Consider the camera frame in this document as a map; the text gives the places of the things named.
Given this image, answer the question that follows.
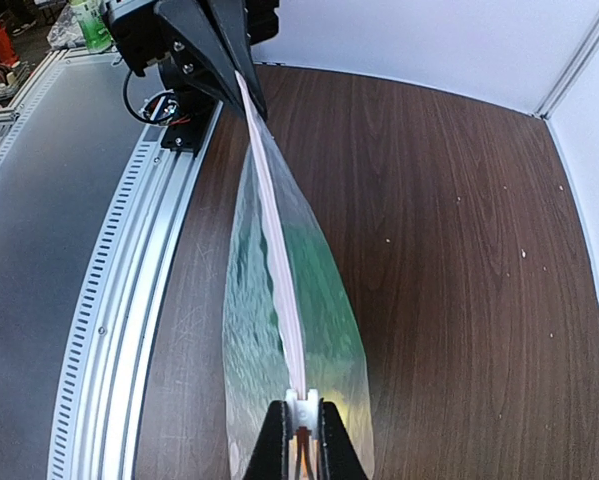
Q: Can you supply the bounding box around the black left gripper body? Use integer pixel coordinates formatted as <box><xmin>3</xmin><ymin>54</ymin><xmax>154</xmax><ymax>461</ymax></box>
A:
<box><xmin>101</xmin><ymin>0</ymin><xmax>280</xmax><ymax>100</ymax></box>

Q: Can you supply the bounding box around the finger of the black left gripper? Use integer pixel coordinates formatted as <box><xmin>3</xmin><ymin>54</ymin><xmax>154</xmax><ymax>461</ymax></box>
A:
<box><xmin>154</xmin><ymin>1</ymin><xmax>244</xmax><ymax>113</ymax></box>
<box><xmin>209</xmin><ymin>0</ymin><xmax>268</xmax><ymax>120</ymax></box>

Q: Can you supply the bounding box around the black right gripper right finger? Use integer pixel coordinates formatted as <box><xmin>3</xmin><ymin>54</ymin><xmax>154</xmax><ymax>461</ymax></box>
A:
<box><xmin>318</xmin><ymin>400</ymin><xmax>368</xmax><ymax>480</ymax></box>

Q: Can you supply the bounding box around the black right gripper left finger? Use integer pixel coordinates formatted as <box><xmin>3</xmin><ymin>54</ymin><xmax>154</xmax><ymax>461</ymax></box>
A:
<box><xmin>243</xmin><ymin>400</ymin><xmax>292</xmax><ymax>480</ymax></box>

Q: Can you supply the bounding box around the green bok choy toy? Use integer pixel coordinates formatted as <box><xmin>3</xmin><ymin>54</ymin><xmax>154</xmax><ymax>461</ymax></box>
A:
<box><xmin>223</xmin><ymin>227</ymin><xmax>363</xmax><ymax>403</ymax></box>

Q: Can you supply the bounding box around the clear zip top bag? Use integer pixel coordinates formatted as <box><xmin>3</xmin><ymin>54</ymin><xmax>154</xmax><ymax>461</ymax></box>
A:
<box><xmin>225</xmin><ymin>77</ymin><xmax>375</xmax><ymax>479</ymax></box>

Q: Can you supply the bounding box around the green drink bottle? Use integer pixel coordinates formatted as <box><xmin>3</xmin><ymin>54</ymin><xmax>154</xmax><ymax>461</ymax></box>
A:
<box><xmin>69</xmin><ymin>0</ymin><xmax>112</xmax><ymax>53</ymax></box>

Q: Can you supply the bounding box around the left round circuit board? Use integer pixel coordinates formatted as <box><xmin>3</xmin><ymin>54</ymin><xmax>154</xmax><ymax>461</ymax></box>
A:
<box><xmin>139</xmin><ymin>90</ymin><xmax>182</xmax><ymax>126</ymax></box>

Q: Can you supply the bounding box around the red background object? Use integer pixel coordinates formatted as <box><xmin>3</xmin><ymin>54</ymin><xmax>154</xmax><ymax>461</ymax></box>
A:
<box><xmin>0</xmin><ymin>21</ymin><xmax>20</xmax><ymax>67</ymax></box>

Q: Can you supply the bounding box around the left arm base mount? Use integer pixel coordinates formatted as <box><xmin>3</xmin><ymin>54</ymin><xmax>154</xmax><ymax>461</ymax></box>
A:
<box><xmin>159</xmin><ymin>58</ymin><xmax>219</xmax><ymax>154</ymax></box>

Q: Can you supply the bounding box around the front aluminium rail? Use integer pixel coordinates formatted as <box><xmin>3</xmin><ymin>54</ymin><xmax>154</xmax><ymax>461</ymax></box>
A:
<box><xmin>46</xmin><ymin>102</ymin><xmax>222</xmax><ymax>479</ymax></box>

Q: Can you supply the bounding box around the left aluminium frame post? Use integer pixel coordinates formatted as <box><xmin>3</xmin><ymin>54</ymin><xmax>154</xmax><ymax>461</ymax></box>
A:
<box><xmin>532</xmin><ymin>12</ymin><xmax>599</xmax><ymax>121</ymax></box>

